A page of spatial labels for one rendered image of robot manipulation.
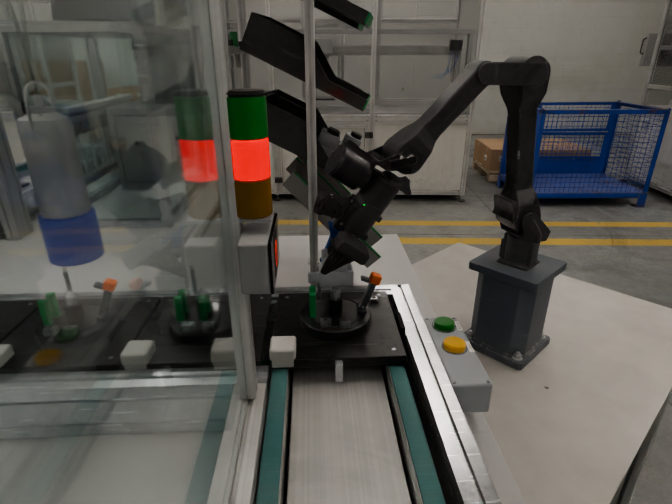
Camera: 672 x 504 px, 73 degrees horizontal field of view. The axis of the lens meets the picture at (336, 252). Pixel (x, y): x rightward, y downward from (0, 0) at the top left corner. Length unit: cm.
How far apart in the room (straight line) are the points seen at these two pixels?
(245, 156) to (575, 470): 68
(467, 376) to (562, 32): 943
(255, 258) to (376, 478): 35
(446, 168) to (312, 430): 439
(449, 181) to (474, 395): 431
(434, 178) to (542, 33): 543
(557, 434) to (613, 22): 978
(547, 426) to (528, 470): 11
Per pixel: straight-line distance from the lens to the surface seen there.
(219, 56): 58
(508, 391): 98
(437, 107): 81
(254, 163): 58
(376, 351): 83
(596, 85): 1040
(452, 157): 498
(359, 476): 71
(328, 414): 79
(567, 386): 103
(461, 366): 84
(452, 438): 71
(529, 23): 983
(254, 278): 59
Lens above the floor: 146
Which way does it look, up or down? 23 degrees down
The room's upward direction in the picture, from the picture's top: straight up
